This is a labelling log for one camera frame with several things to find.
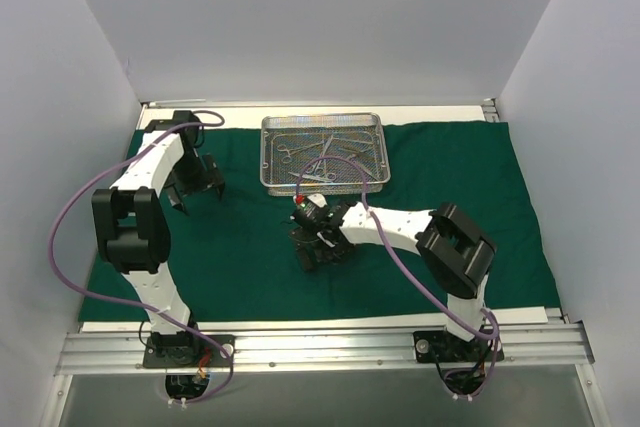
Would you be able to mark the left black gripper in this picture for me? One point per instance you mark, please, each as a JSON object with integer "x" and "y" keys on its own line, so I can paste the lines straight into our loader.
{"x": 197, "y": 185}

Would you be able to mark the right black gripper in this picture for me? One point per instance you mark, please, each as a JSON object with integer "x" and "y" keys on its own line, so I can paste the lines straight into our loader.
{"x": 319, "y": 252}

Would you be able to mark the wire mesh instrument tray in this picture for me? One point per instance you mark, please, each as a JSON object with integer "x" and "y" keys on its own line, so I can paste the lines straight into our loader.
{"x": 332, "y": 154}

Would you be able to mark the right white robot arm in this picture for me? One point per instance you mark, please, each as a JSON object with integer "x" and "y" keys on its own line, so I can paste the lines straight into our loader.
{"x": 456, "y": 251}

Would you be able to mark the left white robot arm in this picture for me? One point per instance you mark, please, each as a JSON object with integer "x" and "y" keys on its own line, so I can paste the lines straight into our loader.
{"x": 131, "y": 228}

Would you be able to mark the steel surgical scissors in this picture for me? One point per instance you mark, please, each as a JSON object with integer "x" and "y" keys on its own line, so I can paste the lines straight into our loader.
{"x": 320, "y": 167}

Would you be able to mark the steel needle holder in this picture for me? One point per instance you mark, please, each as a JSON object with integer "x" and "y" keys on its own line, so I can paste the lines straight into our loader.
{"x": 330, "y": 178}

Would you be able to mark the steel tweezers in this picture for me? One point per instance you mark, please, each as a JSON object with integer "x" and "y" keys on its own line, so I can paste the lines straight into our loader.
{"x": 369, "y": 171}

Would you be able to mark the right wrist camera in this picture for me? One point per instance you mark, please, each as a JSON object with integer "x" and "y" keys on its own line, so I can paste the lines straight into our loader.
{"x": 310, "y": 211}

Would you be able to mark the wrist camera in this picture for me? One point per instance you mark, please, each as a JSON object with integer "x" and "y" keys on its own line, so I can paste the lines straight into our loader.
{"x": 310, "y": 211}
{"x": 184, "y": 120}

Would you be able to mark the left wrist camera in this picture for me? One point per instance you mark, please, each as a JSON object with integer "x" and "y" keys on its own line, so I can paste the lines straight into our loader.
{"x": 184, "y": 120}

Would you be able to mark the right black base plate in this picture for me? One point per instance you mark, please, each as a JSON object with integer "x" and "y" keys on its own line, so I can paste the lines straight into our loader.
{"x": 431, "y": 346}

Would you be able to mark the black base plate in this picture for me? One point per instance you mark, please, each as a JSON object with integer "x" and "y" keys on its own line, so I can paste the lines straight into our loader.
{"x": 431, "y": 346}
{"x": 184, "y": 350}

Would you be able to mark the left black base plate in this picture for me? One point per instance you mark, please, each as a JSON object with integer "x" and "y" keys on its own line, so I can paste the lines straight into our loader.
{"x": 184, "y": 350}

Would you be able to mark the front aluminium rail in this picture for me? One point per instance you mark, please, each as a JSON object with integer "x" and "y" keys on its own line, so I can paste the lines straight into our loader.
{"x": 327, "y": 350}

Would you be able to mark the aluminium rail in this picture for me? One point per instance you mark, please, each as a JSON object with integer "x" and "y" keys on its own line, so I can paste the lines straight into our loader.
{"x": 491, "y": 115}
{"x": 327, "y": 350}

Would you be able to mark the right aluminium rail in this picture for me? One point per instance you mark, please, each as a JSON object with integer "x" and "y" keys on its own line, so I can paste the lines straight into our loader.
{"x": 491, "y": 115}

